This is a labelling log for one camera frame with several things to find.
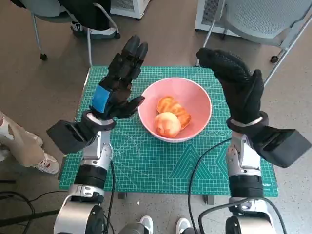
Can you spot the long black floor bar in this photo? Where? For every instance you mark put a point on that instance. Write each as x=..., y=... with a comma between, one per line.
x=24, y=219

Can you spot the grey table bracket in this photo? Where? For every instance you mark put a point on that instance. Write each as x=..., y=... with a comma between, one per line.
x=209, y=200
x=122, y=195

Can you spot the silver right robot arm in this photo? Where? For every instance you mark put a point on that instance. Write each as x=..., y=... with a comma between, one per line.
x=243, y=185

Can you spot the white left shoe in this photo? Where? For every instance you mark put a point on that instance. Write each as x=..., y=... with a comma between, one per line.
x=146, y=224

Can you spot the long braided toy bread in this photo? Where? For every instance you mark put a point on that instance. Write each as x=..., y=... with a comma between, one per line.
x=170, y=104

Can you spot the pink bowl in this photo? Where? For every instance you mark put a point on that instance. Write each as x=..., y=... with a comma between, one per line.
x=185, y=92

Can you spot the person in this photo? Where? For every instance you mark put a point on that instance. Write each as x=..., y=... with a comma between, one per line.
x=19, y=143
x=85, y=14

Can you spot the short black floor bar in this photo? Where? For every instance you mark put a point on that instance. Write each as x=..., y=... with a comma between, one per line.
x=7, y=181

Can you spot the green cutting mat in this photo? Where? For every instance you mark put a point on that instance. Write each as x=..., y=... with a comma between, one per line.
x=146, y=165

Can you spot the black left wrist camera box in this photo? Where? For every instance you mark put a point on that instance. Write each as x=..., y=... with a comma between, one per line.
x=65, y=136

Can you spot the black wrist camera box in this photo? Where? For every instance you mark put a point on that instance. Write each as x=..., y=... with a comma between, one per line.
x=65, y=136
x=280, y=148

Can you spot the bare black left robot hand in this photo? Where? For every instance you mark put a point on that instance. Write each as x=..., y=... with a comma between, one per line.
x=119, y=80

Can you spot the white shoe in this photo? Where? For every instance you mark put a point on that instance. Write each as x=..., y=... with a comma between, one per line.
x=182, y=225
x=146, y=224

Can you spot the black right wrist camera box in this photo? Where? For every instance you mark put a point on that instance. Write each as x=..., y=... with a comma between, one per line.
x=280, y=148

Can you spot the grey mesh office chair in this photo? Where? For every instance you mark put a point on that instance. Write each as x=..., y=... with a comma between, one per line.
x=256, y=14

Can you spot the white right shoe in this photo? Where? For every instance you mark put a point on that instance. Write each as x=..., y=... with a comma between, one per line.
x=182, y=225

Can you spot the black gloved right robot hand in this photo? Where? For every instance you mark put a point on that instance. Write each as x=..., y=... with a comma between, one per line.
x=241, y=90

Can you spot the round toy bread bun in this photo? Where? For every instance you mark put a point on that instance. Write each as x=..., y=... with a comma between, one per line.
x=168, y=124

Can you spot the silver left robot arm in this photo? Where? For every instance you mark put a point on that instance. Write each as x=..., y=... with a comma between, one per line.
x=90, y=173

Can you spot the white cabinet with vent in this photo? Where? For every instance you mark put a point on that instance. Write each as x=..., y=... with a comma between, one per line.
x=207, y=14

